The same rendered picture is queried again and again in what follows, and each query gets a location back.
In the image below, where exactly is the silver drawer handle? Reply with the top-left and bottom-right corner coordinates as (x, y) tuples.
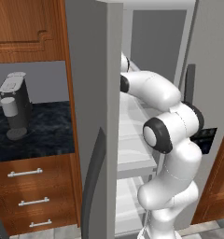
(28, 218), (53, 229)
(7, 167), (44, 178)
(18, 196), (50, 207)

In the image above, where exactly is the white fridge shelf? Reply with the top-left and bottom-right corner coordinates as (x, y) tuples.
(117, 91), (159, 180)
(114, 176), (149, 236)

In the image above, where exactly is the wooden wall cupboard door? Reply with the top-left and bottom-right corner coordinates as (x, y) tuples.
(0, 0), (67, 64)

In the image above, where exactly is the grey fridge door with dispenser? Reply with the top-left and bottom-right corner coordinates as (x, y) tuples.
(174, 0), (224, 232)

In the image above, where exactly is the grey fridge door, curved handle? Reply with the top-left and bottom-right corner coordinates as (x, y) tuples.
(64, 0), (124, 239)

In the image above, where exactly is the grey fridge body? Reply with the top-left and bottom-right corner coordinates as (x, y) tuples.
(115, 0), (199, 237)

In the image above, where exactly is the wooden drawer front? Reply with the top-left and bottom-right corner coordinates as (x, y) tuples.
(0, 188), (78, 220)
(0, 211), (79, 237)
(0, 153), (78, 198)

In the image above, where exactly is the dark curved fridge door handle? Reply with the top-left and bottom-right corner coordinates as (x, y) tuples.
(80, 126), (107, 239)

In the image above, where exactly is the black and silver coffee machine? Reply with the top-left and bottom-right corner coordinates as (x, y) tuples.
(0, 71), (34, 141)

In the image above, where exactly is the dark straight fridge door handle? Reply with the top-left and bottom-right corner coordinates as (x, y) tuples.
(185, 63), (197, 105)

